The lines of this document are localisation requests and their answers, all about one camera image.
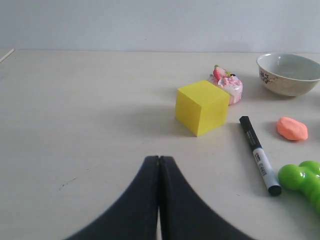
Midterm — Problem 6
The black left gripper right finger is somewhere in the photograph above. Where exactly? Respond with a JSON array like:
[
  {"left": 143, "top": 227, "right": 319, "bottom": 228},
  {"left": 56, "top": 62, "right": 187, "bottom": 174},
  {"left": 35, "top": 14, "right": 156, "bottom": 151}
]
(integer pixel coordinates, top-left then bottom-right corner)
[{"left": 158, "top": 156, "right": 252, "bottom": 240}]

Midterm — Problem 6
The green toy bone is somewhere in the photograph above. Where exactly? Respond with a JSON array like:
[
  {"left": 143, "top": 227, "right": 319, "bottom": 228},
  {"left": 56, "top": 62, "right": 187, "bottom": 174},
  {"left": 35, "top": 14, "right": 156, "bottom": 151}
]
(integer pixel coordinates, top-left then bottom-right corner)
[{"left": 278, "top": 160, "right": 320, "bottom": 213}]

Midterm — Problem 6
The black white marker pen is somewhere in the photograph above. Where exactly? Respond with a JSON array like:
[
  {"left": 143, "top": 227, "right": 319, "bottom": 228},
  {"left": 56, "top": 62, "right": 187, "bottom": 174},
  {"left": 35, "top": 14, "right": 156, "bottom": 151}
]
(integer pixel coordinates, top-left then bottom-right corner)
[{"left": 239, "top": 116, "right": 282, "bottom": 197}]

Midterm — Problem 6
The pink toy cake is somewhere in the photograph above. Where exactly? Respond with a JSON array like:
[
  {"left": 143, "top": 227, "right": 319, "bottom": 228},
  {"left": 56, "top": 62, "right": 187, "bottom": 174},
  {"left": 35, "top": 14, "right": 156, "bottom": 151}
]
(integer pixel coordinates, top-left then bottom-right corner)
[{"left": 208, "top": 64, "right": 243, "bottom": 105}]

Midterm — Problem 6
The orange clay blob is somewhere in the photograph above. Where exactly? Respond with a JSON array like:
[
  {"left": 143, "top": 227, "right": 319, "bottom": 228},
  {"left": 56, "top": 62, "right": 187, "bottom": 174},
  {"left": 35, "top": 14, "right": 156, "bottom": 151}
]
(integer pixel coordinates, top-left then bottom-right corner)
[{"left": 276, "top": 116, "right": 309, "bottom": 141}]

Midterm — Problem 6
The white ceramic bowl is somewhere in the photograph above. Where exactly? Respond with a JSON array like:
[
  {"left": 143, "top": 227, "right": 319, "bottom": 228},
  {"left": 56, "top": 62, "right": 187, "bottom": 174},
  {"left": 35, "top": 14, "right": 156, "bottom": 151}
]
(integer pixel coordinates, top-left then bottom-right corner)
[{"left": 256, "top": 52, "right": 320, "bottom": 97}]

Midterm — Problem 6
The yellow foam cube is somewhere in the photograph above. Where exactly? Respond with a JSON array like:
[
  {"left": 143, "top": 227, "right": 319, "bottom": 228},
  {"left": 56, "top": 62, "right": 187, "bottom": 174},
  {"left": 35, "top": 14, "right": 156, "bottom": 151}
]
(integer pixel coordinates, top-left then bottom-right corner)
[{"left": 175, "top": 80, "right": 230, "bottom": 137}]

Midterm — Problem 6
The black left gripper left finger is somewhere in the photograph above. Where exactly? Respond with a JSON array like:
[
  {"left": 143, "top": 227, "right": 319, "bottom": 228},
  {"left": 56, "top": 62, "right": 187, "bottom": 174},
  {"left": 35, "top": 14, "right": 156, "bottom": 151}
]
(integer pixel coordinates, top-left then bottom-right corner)
[{"left": 68, "top": 156, "right": 159, "bottom": 240}]

